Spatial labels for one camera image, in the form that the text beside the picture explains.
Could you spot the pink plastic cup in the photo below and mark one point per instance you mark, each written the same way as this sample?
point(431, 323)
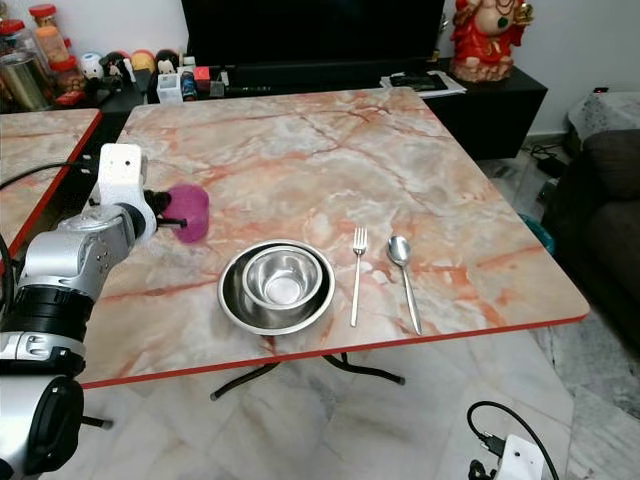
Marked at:
point(195, 208)

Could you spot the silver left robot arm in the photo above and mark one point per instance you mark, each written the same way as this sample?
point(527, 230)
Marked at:
point(60, 290)

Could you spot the large steel plate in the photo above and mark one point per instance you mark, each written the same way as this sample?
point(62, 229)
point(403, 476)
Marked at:
point(236, 305)

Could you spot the white small box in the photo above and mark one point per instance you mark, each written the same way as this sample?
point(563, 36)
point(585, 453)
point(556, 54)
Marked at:
point(169, 90)

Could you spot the blue small bottle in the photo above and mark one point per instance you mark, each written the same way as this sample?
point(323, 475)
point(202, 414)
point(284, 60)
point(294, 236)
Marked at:
point(188, 85)

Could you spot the small steel bowl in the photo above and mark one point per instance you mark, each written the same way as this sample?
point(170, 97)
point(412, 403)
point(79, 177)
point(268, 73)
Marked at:
point(282, 279)

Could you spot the red small box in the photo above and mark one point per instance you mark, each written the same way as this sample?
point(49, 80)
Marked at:
point(201, 74)

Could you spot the black-haired doll figure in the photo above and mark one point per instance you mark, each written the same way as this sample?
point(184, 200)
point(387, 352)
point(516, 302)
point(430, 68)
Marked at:
point(165, 60)

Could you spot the yellow doll figure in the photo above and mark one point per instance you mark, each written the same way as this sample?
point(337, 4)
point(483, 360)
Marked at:
point(140, 62)

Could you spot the black doll figure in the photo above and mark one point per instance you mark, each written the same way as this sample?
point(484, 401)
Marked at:
point(115, 66)

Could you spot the black metal table legs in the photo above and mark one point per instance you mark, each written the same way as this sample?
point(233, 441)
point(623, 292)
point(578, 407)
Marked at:
point(370, 372)

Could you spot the white doll figure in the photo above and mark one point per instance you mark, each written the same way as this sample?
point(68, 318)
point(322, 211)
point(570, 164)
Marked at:
point(91, 66)

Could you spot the small red-lid jar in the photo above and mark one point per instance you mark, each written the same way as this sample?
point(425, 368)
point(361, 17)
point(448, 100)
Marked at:
point(66, 75)

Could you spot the steel tumbler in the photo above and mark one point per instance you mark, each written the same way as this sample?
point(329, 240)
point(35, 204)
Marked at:
point(24, 82)

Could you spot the steel fork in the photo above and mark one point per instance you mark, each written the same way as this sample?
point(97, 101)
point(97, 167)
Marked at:
point(358, 275)

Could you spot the tall red-lid jar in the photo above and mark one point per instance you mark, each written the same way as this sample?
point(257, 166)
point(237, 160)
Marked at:
point(49, 36)

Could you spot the wide red-lid jar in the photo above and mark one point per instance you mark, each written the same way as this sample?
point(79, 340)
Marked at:
point(14, 36)

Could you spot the black television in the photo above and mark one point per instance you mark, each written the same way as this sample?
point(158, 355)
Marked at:
point(310, 28)

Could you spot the steel spoon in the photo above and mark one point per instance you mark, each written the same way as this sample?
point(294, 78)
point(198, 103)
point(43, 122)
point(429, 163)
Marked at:
point(399, 250)

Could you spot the teal bin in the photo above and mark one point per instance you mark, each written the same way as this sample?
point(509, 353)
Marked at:
point(538, 232)

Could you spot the black remote control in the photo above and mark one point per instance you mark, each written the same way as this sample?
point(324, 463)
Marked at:
point(416, 80)

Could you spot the dark sofa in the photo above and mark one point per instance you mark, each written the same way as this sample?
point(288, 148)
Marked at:
point(605, 210)

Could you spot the white papers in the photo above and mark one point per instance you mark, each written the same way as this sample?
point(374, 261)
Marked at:
point(455, 88)

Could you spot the black television cabinet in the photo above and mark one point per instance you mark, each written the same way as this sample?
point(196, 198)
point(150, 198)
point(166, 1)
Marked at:
point(500, 115)

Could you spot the red laughing figure statue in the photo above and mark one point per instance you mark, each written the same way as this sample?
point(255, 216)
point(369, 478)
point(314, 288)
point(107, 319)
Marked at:
point(488, 42)

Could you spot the grey patterned cloth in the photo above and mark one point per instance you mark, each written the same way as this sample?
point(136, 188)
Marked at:
point(605, 112)

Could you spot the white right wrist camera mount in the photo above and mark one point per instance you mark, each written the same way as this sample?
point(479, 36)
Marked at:
point(522, 460)

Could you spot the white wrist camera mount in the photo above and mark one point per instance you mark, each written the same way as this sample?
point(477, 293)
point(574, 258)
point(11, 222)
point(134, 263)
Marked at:
point(124, 175)
point(522, 460)

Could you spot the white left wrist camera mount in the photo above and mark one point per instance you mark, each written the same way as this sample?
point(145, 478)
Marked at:
point(124, 175)

